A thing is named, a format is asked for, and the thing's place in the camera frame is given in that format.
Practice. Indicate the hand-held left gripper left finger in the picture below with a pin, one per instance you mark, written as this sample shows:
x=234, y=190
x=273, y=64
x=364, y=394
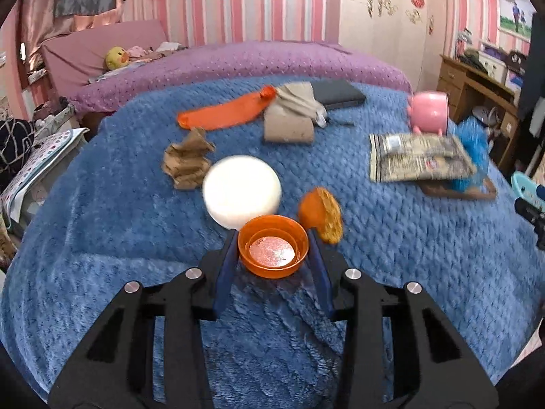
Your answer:
x=225, y=273

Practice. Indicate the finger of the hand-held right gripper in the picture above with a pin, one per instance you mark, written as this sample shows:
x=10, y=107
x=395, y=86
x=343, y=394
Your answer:
x=531, y=212

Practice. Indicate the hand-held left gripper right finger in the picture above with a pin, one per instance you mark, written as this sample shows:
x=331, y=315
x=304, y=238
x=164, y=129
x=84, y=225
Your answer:
x=322, y=273

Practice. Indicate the orange mesh disc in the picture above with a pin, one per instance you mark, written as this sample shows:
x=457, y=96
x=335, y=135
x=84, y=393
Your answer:
x=320, y=213

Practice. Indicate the orange plastic bowl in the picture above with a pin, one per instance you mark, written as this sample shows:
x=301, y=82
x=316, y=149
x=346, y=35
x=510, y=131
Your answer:
x=272, y=224

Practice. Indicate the brown paper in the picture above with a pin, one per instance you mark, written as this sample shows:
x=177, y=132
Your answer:
x=187, y=162

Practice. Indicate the blue fluffy brush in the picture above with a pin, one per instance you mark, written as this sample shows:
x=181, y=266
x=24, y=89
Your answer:
x=472, y=136

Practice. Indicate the blue fluffy blanket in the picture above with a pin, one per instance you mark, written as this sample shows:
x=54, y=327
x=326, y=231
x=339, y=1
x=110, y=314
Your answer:
x=127, y=230

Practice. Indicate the dark cloth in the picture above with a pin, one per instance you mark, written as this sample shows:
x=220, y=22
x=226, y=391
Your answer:
x=534, y=93

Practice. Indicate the printed paper packet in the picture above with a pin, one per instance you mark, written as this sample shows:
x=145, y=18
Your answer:
x=419, y=157

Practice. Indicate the wooden desk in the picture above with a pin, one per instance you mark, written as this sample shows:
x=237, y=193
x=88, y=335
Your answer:
x=464, y=87

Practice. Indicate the pink pig-shaped cup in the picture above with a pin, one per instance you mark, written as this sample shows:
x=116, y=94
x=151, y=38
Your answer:
x=428, y=110

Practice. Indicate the white storage box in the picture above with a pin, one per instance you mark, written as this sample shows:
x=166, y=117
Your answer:
x=491, y=66

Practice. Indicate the orange cloth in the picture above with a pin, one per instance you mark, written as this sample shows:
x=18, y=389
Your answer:
x=225, y=113

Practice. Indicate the beige cloth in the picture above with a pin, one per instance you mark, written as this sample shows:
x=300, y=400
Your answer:
x=296, y=96

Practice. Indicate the dark grey notebook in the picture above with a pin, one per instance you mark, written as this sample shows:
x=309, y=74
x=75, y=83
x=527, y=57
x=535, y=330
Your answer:
x=338, y=93

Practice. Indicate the polka dot cloth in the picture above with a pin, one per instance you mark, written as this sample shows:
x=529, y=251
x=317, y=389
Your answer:
x=51, y=153

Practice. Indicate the purple dotted bedspread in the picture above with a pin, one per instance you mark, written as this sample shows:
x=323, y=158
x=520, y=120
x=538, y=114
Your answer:
x=255, y=61

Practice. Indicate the cream wardrobe with stickers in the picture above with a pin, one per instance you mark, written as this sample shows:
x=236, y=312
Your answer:
x=383, y=38

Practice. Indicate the pile of light clothes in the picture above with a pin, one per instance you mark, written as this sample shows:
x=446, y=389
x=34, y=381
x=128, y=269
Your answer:
x=159, y=50

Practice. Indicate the yellow duck plush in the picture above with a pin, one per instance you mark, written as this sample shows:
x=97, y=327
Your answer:
x=116, y=57

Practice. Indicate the dark patterned bag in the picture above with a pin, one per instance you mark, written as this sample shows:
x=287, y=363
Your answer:
x=15, y=145

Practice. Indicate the pink bed headboard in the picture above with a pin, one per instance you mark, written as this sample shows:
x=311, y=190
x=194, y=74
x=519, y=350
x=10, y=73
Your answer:
x=81, y=51

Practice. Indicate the pink satin curtain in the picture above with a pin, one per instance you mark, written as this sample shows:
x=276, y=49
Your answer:
x=36, y=12

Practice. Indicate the wall poster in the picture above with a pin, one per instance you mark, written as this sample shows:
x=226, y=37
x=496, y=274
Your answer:
x=515, y=19

